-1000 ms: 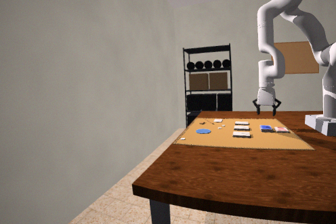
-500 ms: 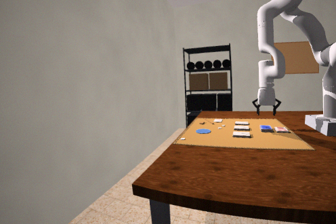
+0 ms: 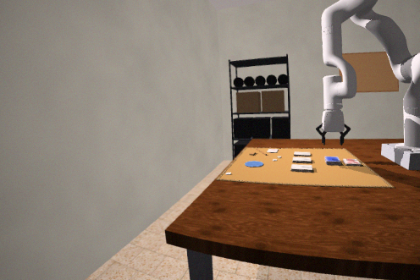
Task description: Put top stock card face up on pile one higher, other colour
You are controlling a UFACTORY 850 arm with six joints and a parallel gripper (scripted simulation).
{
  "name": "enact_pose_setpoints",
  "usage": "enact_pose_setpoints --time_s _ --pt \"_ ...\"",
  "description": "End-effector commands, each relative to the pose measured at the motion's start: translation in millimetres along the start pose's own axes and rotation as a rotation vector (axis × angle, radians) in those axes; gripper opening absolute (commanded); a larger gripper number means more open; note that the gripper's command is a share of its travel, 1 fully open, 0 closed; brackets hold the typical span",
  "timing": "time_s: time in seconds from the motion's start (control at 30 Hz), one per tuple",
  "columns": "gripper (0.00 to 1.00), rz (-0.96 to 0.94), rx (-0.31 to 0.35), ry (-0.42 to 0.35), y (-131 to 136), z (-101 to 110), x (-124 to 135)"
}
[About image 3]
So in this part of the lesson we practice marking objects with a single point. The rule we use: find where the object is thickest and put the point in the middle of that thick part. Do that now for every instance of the white playing card with red pips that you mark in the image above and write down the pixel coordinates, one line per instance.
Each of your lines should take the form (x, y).
(352, 161)

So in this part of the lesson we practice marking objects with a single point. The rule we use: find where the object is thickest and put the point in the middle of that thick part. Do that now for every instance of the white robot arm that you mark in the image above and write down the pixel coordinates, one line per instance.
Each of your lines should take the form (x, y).
(405, 66)

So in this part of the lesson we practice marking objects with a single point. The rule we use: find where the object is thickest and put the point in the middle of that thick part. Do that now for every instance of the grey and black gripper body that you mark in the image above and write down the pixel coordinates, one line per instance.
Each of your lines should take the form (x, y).
(333, 121)

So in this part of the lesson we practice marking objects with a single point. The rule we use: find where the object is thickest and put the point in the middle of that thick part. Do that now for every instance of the blue round disc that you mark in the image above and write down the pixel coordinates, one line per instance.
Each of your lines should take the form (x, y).
(254, 164)

